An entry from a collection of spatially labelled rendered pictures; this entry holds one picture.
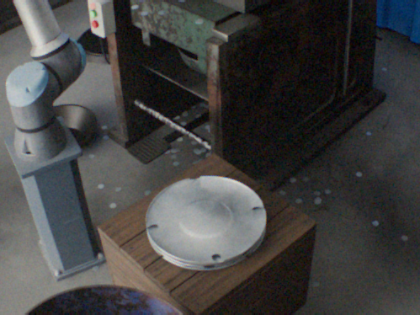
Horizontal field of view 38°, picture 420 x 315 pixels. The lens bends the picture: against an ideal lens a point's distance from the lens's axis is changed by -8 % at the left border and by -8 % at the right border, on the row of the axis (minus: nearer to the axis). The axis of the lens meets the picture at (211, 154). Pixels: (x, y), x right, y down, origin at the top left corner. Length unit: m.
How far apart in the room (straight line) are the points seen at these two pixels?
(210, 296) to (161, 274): 0.13
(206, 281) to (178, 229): 0.16
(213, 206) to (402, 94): 1.32
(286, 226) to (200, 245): 0.22
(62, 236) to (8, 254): 0.30
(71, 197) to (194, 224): 0.41
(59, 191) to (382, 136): 1.26
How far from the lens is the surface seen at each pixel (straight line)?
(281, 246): 1.55
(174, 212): 1.59
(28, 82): 1.60
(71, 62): 1.70
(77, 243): 1.92
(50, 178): 1.72
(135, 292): 1.32
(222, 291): 1.46
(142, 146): 2.13
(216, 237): 1.53
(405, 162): 2.36
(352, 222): 2.10
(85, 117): 2.50
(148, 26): 2.05
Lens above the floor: 1.51
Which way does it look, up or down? 41 degrees down
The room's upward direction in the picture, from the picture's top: 3 degrees counter-clockwise
